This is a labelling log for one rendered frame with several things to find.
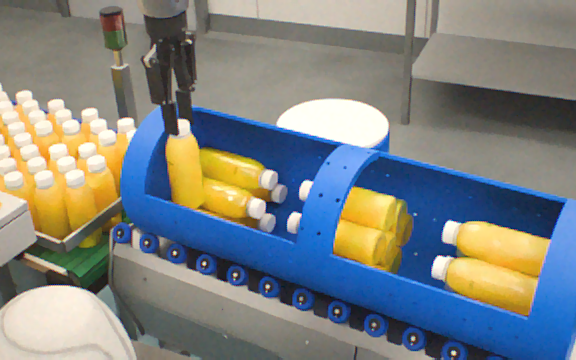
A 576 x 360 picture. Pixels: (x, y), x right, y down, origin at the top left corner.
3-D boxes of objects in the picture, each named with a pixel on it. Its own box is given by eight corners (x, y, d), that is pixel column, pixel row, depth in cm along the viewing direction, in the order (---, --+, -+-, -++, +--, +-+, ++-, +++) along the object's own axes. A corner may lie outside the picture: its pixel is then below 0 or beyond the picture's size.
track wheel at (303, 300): (315, 291, 138) (319, 291, 140) (294, 283, 140) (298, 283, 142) (308, 314, 138) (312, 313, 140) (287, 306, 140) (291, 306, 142)
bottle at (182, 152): (189, 189, 154) (180, 119, 145) (211, 199, 150) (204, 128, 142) (165, 203, 150) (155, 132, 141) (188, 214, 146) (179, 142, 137)
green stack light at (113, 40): (117, 51, 195) (114, 33, 192) (99, 47, 198) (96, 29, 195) (133, 42, 200) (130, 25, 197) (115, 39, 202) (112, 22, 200)
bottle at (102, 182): (120, 232, 170) (109, 172, 161) (92, 234, 170) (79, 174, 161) (124, 215, 176) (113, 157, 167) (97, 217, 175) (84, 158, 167)
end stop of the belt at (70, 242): (67, 253, 156) (64, 241, 154) (64, 252, 156) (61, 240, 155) (180, 165, 185) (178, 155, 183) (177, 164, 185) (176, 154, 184)
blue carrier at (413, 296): (552, 412, 117) (585, 278, 102) (130, 255, 155) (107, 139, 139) (588, 303, 138) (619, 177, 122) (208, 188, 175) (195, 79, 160)
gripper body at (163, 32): (166, 21, 124) (172, 71, 129) (196, 5, 130) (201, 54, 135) (132, 15, 127) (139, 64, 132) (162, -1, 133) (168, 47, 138)
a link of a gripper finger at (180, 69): (161, 40, 133) (165, 35, 133) (175, 89, 140) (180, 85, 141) (178, 43, 131) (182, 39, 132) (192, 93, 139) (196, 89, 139)
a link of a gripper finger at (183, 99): (174, 90, 139) (177, 89, 140) (179, 122, 143) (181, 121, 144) (187, 93, 138) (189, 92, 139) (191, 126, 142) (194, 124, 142)
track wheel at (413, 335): (428, 330, 128) (431, 330, 130) (404, 322, 130) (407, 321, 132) (421, 355, 128) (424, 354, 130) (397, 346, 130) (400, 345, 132)
